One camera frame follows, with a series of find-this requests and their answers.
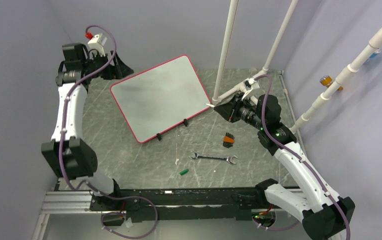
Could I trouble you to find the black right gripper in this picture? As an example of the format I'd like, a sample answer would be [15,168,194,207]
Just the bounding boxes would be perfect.
[214,92,266,130]

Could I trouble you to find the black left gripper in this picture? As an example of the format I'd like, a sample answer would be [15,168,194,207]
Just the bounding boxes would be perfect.
[83,50,134,81]

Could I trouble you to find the green marker cap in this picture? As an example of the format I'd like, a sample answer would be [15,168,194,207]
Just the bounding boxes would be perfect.
[179,169,189,176]

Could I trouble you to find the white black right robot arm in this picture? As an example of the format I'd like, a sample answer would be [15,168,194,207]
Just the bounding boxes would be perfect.
[213,94,355,240]

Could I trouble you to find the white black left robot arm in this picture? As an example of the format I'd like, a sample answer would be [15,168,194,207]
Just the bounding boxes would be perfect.
[41,42,134,210]

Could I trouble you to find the pink framed whiteboard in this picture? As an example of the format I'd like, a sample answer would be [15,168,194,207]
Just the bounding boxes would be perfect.
[110,54,212,144]

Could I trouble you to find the black orange hex key set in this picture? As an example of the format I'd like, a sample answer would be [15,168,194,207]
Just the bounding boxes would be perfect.
[222,132,235,148]

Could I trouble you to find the silver open-end wrench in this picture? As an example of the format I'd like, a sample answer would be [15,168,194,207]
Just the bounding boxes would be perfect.
[188,151,238,165]

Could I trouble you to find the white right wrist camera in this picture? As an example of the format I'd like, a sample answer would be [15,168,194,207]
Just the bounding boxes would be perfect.
[241,77,260,101]

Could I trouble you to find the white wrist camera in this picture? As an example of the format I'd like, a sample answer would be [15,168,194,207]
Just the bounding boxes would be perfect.
[241,77,260,101]
[85,31,108,56]

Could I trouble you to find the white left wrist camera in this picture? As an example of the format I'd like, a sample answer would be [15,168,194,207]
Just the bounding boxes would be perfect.
[85,31,108,56]

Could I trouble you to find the orange wall fitting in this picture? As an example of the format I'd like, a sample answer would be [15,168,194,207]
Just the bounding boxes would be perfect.
[319,75,334,88]

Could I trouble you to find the white PVC pipe frame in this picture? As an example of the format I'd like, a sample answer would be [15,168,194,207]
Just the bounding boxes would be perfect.
[211,0,300,137]

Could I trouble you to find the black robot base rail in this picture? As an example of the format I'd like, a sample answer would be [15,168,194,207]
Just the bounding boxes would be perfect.
[90,187,277,227]

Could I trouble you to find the blue wall fitting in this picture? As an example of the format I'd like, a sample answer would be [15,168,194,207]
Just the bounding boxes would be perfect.
[369,48,381,59]

